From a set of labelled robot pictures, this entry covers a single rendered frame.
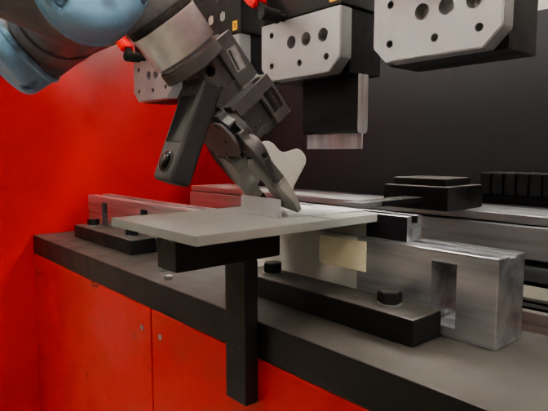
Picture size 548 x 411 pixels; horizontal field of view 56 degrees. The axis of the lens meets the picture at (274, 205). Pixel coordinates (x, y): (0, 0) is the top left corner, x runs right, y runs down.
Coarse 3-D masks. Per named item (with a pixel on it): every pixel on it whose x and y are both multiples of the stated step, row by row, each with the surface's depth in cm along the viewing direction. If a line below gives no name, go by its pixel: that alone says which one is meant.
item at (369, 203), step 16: (400, 176) 87; (416, 176) 87; (432, 176) 87; (448, 176) 87; (384, 192) 87; (400, 192) 85; (416, 192) 83; (432, 192) 80; (448, 192) 79; (464, 192) 82; (480, 192) 85; (416, 208) 83; (432, 208) 81; (448, 208) 79; (464, 208) 82
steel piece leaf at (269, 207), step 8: (248, 200) 64; (256, 200) 63; (264, 200) 61; (272, 200) 60; (280, 200) 58; (248, 208) 64; (256, 208) 63; (264, 208) 61; (272, 208) 60; (280, 208) 59; (304, 208) 68; (312, 208) 68; (272, 216) 60; (280, 216) 59; (288, 216) 59; (296, 216) 60; (304, 216) 61
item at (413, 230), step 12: (312, 204) 76; (384, 216) 63; (396, 216) 62; (408, 216) 61; (420, 216) 62; (372, 228) 65; (384, 228) 63; (396, 228) 62; (408, 228) 61; (420, 228) 63; (396, 240) 62; (408, 240) 61
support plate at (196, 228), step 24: (144, 216) 61; (168, 216) 61; (192, 216) 61; (216, 216) 61; (240, 216) 61; (264, 216) 61; (336, 216) 61; (360, 216) 62; (192, 240) 47; (216, 240) 48; (240, 240) 50
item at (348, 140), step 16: (320, 80) 70; (336, 80) 68; (352, 80) 66; (368, 80) 67; (304, 96) 73; (320, 96) 70; (336, 96) 68; (352, 96) 66; (304, 112) 73; (320, 112) 71; (336, 112) 69; (352, 112) 66; (304, 128) 73; (320, 128) 71; (336, 128) 69; (352, 128) 67; (320, 144) 72; (336, 144) 70; (352, 144) 68
